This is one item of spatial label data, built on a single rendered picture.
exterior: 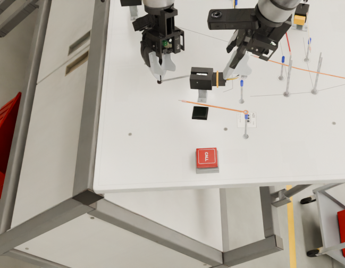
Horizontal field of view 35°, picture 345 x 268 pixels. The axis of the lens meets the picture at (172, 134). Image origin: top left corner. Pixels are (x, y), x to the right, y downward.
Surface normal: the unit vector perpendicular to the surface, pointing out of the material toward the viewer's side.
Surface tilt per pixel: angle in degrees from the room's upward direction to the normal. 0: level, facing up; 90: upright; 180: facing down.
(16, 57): 0
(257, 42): 97
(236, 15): 57
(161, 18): 119
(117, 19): 52
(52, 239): 90
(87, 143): 90
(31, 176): 90
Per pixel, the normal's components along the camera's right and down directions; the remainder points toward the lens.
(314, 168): -0.09, -0.57
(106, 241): 0.00, 0.82
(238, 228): 0.73, -0.39
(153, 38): -0.82, 0.36
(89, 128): -0.69, -0.41
